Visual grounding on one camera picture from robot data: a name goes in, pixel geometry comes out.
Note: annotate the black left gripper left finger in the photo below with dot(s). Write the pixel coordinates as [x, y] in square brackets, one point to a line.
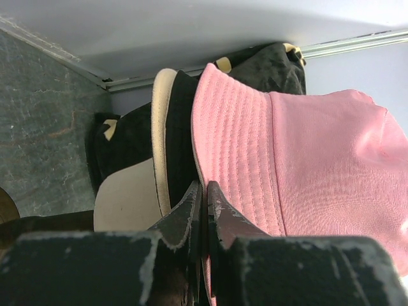
[159, 266]

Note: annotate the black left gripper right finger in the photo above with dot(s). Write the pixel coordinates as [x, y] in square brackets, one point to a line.
[249, 267]

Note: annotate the black bucket hat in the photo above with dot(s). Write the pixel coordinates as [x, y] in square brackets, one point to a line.
[180, 164]

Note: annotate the pink bucket hat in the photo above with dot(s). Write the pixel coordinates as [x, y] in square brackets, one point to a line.
[304, 166]

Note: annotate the cream bucket hat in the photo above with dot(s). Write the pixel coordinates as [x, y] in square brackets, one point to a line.
[161, 93]

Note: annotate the black floral blanket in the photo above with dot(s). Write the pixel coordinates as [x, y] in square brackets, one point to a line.
[116, 142]

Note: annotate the brown round wooden stand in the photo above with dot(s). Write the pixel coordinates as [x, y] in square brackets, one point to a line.
[8, 208]

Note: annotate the aluminium corner profile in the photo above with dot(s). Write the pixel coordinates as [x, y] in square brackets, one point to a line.
[358, 43]

